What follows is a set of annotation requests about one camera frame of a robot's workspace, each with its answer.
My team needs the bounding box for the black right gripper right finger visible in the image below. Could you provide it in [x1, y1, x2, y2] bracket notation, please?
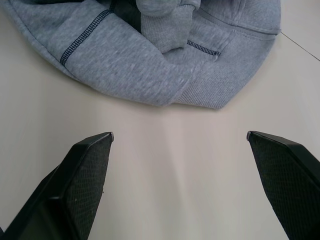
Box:
[246, 130, 320, 240]

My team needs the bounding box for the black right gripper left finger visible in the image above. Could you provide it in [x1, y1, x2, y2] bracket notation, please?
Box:
[0, 131, 115, 240]

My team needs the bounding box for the grey zip-up sweatshirt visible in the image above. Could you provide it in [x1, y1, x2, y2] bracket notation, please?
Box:
[5, 0, 282, 111]

